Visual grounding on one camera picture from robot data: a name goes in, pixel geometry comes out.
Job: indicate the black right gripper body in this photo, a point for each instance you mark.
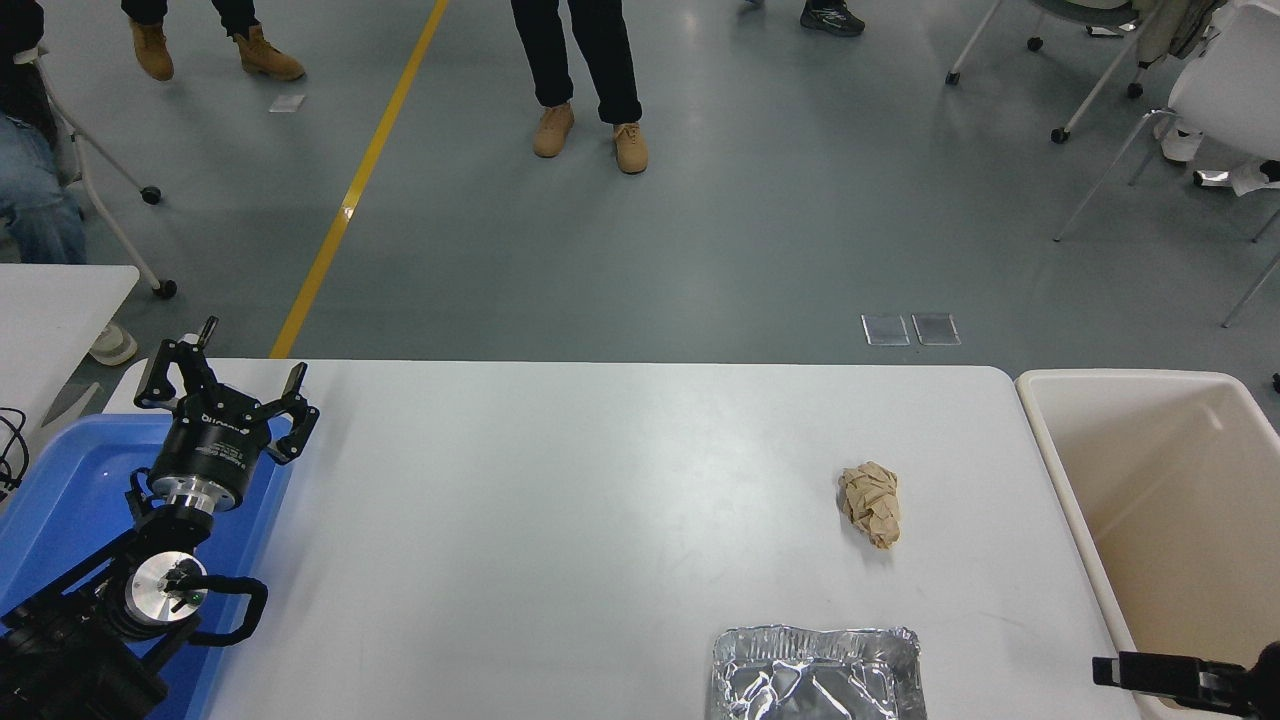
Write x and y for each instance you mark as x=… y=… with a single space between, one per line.
x=1268 y=685

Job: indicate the silver foil tray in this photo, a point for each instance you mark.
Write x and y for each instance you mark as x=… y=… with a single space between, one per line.
x=815 y=675

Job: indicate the beige hanging jacket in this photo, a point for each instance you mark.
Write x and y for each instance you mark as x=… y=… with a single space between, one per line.
x=1185 y=25

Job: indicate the person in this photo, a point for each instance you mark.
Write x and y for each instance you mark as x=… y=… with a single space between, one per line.
x=265 y=60
x=835 y=18
x=1180 y=145
x=620 y=60
x=30 y=200

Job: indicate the clear floor plate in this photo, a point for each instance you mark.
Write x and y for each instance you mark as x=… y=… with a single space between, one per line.
x=886 y=330
x=936 y=329

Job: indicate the blue plastic tray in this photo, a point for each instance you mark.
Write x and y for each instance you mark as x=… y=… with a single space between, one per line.
x=70 y=480

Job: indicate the white shell chair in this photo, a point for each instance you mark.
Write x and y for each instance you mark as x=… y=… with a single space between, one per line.
x=1235 y=90

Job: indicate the person's foot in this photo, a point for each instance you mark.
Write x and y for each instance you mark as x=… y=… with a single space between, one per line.
x=112 y=348

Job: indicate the white side table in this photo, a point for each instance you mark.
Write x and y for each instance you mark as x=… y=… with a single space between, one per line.
x=50 y=310

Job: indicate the crumpled tan paper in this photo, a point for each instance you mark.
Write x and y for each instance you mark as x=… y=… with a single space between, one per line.
x=870 y=505

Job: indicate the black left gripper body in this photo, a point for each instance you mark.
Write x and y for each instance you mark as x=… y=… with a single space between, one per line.
x=210 y=450

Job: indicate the large pale bin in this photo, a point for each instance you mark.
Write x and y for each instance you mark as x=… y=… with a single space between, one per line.
x=1150 y=480

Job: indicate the rolling chair with casters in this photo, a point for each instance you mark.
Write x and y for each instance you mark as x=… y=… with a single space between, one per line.
x=1100 y=85

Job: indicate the white paper scrap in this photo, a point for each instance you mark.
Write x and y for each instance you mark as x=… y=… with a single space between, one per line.
x=287 y=103

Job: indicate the white-framed rolling chair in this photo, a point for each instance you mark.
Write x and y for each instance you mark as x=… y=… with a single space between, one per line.
x=100 y=200

